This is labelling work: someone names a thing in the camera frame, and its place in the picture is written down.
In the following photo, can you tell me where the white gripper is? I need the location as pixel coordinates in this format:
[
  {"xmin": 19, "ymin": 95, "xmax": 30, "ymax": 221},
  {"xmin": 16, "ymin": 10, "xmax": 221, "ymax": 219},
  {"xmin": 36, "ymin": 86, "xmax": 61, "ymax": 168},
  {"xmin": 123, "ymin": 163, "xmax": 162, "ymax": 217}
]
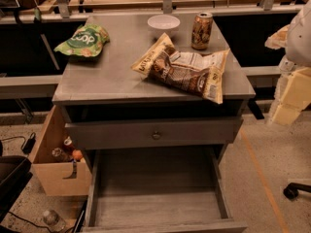
[{"xmin": 264, "ymin": 25, "xmax": 311, "ymax": 125}]

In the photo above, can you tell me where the orange soda can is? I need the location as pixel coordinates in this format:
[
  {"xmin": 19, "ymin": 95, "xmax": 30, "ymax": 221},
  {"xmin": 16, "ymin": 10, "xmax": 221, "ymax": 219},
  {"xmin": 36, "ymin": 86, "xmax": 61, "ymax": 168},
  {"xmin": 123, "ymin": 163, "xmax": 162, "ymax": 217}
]
[{"xmin": 191, "ymin": 13, "xmax": 213, "ymax": 50}]

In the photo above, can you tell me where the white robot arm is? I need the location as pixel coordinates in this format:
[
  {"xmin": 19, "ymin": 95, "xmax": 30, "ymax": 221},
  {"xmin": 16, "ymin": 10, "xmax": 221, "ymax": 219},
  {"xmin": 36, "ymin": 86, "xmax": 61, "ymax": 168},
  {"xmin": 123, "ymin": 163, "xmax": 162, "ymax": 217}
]
[{"xmin": 265, "ymin": 1, "xmax": 311, "ymax": 125}]

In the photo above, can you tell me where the brown chip bag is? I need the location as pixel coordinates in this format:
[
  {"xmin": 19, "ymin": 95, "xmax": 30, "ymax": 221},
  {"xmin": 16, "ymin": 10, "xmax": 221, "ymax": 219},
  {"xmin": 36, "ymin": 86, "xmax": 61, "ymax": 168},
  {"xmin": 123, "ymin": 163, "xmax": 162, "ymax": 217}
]
[{"xmin": 131, "ymin": 33, "xmax": 229, "ymax": 104}]

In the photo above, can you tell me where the green rice chip bag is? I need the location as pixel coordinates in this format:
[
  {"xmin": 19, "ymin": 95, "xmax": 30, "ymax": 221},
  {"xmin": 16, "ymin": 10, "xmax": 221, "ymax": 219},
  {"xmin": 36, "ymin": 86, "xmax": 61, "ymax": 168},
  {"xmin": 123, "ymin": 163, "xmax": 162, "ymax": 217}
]
[{"xmin": 54, "ymin": 24, "xmax": 110, "ymax": 57}]

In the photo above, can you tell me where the black chair wheel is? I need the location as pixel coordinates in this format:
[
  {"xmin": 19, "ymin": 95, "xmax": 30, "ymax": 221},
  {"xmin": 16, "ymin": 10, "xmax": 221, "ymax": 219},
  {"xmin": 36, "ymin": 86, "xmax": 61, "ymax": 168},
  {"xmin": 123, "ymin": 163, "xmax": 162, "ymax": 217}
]
[{"xmin": 283, "ymin": 183, "xmax": 311, "ymax": 200}]

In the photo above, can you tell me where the white bowl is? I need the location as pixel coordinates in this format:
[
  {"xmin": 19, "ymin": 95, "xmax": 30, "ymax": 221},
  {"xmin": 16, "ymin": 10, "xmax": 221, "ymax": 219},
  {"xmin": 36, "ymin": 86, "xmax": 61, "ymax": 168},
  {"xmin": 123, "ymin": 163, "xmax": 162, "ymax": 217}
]
[{"xmin": 148, "ymin": 15, "xmax": 180, "ymax": 38}]

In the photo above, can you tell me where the grey cabinet with drawers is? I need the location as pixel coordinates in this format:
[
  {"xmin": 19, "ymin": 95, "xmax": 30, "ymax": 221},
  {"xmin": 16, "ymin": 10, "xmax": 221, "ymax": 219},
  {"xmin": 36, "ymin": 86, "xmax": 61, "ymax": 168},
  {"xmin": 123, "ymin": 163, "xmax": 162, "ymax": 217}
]
[{"xmin": 53, "ymin": 13, "xmax": 255, "ymax": 233}]

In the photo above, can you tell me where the orange fruit in box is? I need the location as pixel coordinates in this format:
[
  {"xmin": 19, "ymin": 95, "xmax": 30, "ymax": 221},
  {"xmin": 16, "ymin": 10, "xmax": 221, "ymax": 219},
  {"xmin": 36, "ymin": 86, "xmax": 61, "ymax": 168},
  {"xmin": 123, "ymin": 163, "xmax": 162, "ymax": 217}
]
[{"xmin": 72, "ymin": 150, "xmax": 83, "ymax": 161}]

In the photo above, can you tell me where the cardboard box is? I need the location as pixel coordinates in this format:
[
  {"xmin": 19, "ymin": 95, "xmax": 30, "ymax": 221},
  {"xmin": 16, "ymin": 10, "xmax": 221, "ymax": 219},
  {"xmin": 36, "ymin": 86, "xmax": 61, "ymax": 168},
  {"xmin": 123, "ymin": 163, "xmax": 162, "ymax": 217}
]
[{"xmin": 29, "ymin": 106, "xmax": 91, "ymax": 196}]

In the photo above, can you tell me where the black power adapter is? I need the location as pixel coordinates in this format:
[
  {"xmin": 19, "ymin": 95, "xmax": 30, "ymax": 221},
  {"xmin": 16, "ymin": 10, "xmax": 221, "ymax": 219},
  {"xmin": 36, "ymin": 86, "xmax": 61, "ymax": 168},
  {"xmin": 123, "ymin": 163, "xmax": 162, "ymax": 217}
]
[{"xmin": 21, "ymin": 133, "xmax": 36, "ymax": 154}]

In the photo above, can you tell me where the clear plastic water bottle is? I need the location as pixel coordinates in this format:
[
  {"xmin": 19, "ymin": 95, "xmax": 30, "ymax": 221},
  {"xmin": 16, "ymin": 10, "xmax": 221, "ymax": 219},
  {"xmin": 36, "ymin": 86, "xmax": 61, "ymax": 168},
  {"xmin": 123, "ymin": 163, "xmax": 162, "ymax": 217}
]
[{"xmin": 43, "ymin": 210, "xmax": 66, "ymax": 232}]

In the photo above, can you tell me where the black office chair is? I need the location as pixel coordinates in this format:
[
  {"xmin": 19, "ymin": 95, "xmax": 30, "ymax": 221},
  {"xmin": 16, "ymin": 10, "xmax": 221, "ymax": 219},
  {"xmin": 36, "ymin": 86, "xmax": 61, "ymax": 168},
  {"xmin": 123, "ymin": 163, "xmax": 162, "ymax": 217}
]
[{"xmin": 0, "ymin": 142, "xmax": 32, "ymax": 222}]

